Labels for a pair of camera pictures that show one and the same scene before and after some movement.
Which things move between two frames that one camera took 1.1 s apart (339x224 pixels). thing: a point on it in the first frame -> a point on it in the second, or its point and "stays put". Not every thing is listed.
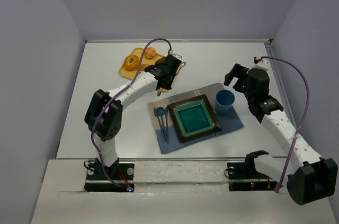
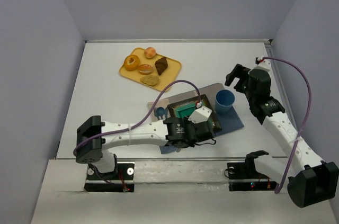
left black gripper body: (165, 76) -> (209, 129)
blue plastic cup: (224, 100) stays put
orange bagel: (131, 62) stays put
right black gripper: (239, 76) stays put
